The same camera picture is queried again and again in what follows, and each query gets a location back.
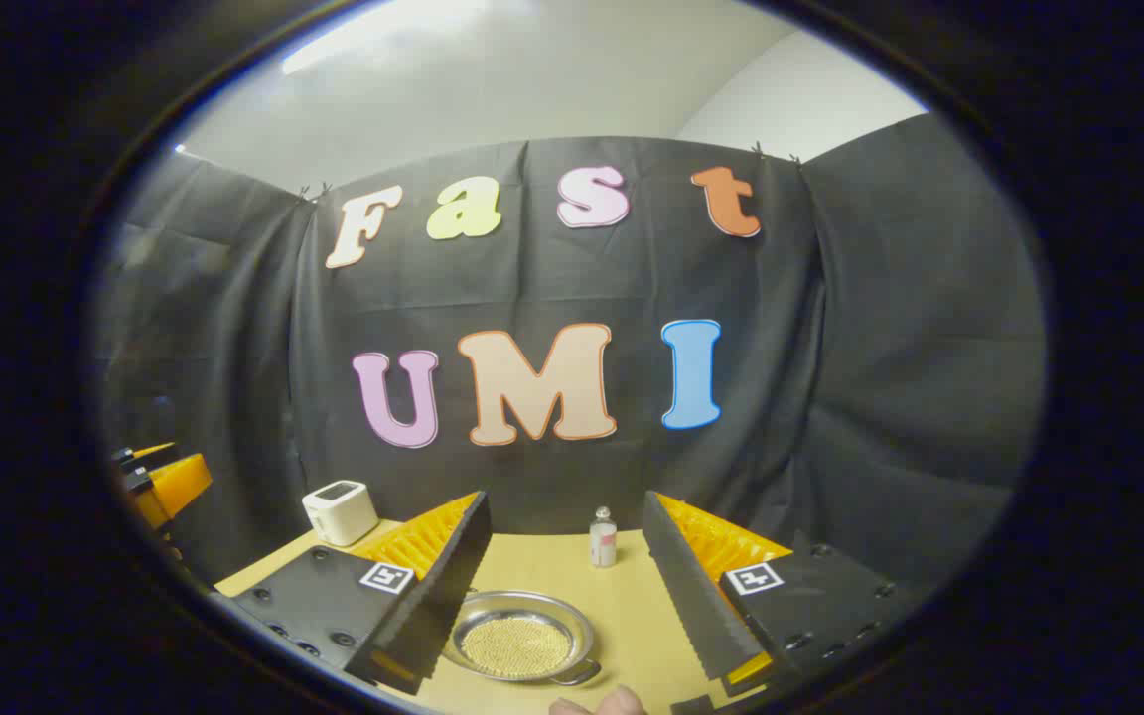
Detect clear bottle with pink label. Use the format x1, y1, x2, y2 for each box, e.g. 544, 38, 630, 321
589, 506, 619, 569

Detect white toaster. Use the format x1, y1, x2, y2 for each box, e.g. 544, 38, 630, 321
302, 481, 380, 547

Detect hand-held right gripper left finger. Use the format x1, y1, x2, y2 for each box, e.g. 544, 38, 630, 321
217, 490, 494, 696

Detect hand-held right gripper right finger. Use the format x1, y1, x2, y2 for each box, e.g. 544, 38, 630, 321
643, 490, 906, 696

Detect pile of soybeans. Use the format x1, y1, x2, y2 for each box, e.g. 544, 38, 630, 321
460, 614, 573, 680

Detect steel pot with black handle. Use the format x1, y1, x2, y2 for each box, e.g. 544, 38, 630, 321
441, 590, 603, 688

